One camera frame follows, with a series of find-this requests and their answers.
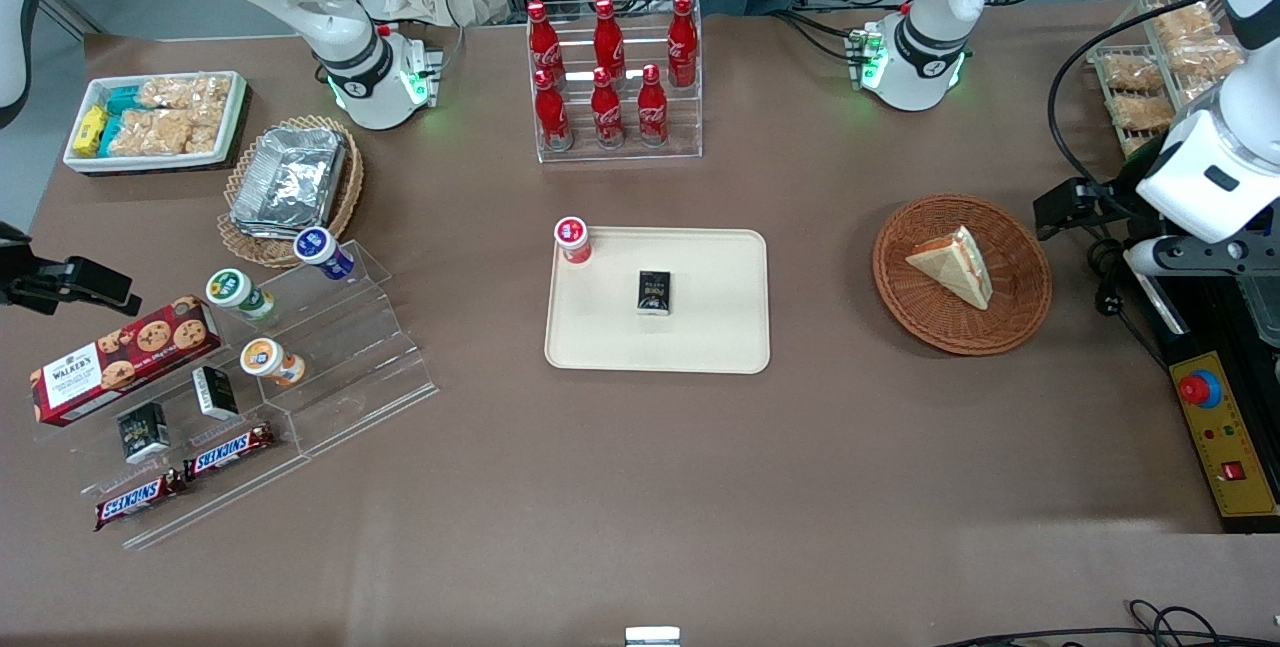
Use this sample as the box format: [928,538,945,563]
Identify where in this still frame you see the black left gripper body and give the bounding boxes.
[1078,183,1142,229]

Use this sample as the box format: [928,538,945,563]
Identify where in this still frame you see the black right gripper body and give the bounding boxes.
[0,222,72,314]

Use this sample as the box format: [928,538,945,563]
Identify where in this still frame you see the triangular sandwich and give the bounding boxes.
[905,225,994,311]

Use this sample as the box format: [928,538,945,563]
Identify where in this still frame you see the round brown wicker basket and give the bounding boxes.
[872,193,1053,357]

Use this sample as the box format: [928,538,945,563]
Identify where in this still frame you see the white rectangular snack tray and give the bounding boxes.
[63,71,250,175]

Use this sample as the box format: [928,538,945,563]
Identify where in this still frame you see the flat wicker tray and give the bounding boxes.
[217,114,365,269]

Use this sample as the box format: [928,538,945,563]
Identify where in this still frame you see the beige plastic tray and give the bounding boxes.
[544,227,772,375]

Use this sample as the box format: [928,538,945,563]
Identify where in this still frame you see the red Walkers cookie box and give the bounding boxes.
[29,295,224,427]

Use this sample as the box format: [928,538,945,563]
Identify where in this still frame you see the green lid snack cup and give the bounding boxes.
[205,268,277,321]

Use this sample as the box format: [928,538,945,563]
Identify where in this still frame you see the black machine housing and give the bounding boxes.
[1127,227,1280,534]

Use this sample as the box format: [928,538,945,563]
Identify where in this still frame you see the small black box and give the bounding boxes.
[636,270,673,316]
[117,402,172,466]
[191,366,240,421]

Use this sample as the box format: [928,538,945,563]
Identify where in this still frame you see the yellow snack packet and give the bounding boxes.
[71,104,108,157]

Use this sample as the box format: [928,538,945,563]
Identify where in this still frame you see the clear bag rice crackers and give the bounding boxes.
[108,107,223,157]
[138,74,233,115]

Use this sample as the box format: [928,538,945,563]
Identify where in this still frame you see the orange lid snack cup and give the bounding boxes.
[239,337,307,387]

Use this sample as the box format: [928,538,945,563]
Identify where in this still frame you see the red emergency stop button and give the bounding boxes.
[1177,368,1224,411]

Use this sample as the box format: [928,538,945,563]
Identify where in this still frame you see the Snickers chocolate bar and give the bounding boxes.
[94,469,187,532]
[182,421,277,482]

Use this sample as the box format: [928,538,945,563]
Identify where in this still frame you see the stack of foil containers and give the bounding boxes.
[229,126,349,241]

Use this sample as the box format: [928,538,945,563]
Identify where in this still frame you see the blue lid snack cup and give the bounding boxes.
[292,226,357,281]

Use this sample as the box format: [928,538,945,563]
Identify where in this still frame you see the clear acrylic stepped display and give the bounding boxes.
[35,239,439,551]

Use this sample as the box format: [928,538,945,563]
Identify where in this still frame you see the yellow control panel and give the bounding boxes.
[1169,351,1280,521]

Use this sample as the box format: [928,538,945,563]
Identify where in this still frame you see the clear acrylic bottle rack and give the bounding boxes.
[527,0,704,165]

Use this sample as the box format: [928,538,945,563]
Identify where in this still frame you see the red cola bottle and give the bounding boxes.
[593,0,627,78]
[532,68,574,152]
[526,0,567,88]
[636,63,670,148]
[667,0,699,89]
[590,66,626,150]

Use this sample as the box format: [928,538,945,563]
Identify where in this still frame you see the red lid snack cup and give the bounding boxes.
[554,216,594,267]

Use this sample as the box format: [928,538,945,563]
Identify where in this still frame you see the black power cable with plug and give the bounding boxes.
[1088,235,1173,370]

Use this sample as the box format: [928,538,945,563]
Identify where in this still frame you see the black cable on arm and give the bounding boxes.
[1046,0,1219,190]

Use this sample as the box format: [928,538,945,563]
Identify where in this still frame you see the white wire snack rack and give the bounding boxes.
[1087,0,1253,160]

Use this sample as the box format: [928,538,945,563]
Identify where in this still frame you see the black floor cable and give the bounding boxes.
[938,599,1280,647]

